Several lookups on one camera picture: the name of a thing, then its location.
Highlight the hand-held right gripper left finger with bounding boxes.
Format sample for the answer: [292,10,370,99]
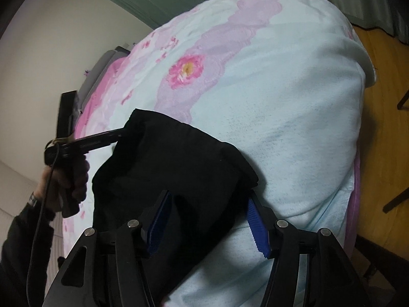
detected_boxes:
[43,189,175,307]

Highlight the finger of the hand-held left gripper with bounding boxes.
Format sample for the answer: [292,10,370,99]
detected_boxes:
[73,127,127,153]

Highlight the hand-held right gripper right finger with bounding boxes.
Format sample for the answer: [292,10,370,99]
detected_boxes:
[246,192,357,307]

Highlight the black pants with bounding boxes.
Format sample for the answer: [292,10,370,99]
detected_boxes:
[91,109,259,307]

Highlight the person's left forearm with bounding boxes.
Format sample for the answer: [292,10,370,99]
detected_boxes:
[0,198,57,307]

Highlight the person's left hand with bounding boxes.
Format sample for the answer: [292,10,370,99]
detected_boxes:
[38,156,92,213]

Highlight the grey headboard cushion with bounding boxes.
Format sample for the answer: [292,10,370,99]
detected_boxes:
[77,46,130,111]

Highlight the dark furniture base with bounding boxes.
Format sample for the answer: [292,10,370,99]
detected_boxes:
[354,234,388,283]

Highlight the floral pink and blue duvet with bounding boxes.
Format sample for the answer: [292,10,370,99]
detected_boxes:
[62,0,378,307]

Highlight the black metal leg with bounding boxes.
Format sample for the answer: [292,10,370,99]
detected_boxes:
[382,187,409,212]
[397,89,409,110]

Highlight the black cable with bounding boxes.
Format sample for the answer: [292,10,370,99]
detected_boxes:
[27,139,61,307]

